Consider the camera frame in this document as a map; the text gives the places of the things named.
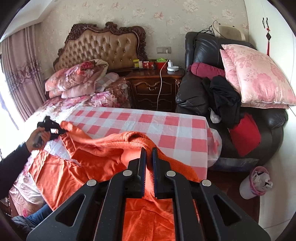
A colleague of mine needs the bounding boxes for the orange terry pants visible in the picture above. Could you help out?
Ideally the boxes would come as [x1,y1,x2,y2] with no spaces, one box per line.
[28,121,198,240]

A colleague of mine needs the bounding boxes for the dark sleeved left forearm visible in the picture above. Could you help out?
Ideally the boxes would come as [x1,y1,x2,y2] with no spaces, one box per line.
[0,143,31,199]

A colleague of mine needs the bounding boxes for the black clothing pile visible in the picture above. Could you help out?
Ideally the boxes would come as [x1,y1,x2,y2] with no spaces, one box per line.
[202,75,241,128]

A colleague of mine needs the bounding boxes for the person's left hand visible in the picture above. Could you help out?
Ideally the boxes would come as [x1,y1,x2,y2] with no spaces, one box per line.
[26,127,51,153]

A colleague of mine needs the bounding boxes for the red white checkered table cover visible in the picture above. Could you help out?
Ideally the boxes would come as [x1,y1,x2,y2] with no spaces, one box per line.
[48,106,222,179]

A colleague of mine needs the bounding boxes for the stack of pink floral quilts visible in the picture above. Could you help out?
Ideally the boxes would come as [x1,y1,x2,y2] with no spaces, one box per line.
[45,59,108,99]

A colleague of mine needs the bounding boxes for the pink patterned curtain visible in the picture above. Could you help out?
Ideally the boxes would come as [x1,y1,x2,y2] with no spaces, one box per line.
[1,25,46,121]

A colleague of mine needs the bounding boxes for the floral bed sheet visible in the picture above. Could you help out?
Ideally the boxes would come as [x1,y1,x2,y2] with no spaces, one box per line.
[8,77,132,217]

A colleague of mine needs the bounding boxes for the black leather armchair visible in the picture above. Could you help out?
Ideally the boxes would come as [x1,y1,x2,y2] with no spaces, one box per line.
[176,32,288,171]

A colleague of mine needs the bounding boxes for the white bin with pink liner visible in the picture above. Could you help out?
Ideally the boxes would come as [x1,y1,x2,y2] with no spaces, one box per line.
[239,166,273,200]

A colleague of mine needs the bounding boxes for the red folded cloth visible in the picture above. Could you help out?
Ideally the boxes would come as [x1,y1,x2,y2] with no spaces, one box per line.
[229,113,261,157]

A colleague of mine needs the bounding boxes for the dark wooden nightstand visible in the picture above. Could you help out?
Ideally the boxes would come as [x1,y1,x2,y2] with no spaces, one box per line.
[125,68,185,113]

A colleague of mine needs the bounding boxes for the tufted tan carved headboard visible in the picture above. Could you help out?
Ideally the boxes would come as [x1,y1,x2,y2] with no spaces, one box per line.
[53,22,148,71]

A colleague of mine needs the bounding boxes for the yellow small jar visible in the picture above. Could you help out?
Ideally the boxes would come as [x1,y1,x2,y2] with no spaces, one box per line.
[133,59,139,68]

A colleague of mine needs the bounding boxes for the white round device on nightstand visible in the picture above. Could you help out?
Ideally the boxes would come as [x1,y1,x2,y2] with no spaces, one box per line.
[167,66,180,72]

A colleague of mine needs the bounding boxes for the maroon cushion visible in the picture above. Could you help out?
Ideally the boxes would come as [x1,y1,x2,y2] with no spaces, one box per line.
[189,62,225,79]

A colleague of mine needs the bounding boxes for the red green container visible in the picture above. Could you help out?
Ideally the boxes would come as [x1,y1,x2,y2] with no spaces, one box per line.
[154,58,167,70]

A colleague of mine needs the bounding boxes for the large pink floral pillow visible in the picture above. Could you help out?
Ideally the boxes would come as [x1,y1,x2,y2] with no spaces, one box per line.
[220,44,295,109]

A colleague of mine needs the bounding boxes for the white charging cable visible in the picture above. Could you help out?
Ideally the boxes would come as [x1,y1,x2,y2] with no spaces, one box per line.
[156,49,171,110]

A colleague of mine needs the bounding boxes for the wall power socket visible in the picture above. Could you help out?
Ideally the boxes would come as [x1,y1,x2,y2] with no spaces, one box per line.
[157,47,171,54]

